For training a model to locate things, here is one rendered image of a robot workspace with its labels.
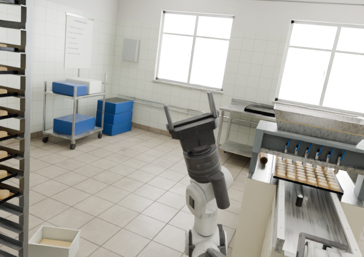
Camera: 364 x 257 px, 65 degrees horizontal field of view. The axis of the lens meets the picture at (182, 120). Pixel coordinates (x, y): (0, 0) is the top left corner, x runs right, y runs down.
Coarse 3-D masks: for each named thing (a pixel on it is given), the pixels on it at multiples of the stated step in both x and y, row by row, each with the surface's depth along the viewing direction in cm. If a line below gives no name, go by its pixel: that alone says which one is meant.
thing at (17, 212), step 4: (4, 204) 133; (8, 204) 132; (12, 204) 132; (0, 208) 131; (4, 208) 132; (8, 208) 132; (12, 208) 132; (16, 208) 131; (20, 208) 131; (8, 212) 130; (12, 212) 130; (16, 212) 130; (20, 212) 131
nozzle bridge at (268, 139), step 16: (256, 128) 182; (272, 128) 188; (256, 144) 183; (272, 144) 188; (304, 144) 182; (320, 144) 178; (336, 144) 168; (352, 144) 173; (256, 160) 196; (304, 160) 178; (320, 160) 177; (336, 160) 177; (352, 160) 174
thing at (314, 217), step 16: (288, 192) 175; (272, 208) 166; (288, 208) 154; (304, 208) 157; (320, 208) 159; (272, 224) 142; (288, 224) 138; (304, 224) 140; (320, 224) 142; (272, 240) 123; (288, 240) 125; (336, 240) 130; (272, 256) 120
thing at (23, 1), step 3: (18, 0) 112; (21, 0) 111; (24, 0) 111; (0, 3) 113; (3, 3) 111; (6, 3) 110; (9, 3) 110; (18, 3) 112; (21, 3) 111; (24, 3) 111
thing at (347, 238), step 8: (328, 192) 173; (328, 200) 169; (336, 200) 158; (336, 208) 148; (336, 216) 146; (344, 216) 141; (336, 224) 143; (344, 224) 133; (344, 232) 128; (344, 240) 126; (352, 240) 121; (352, 248) 115
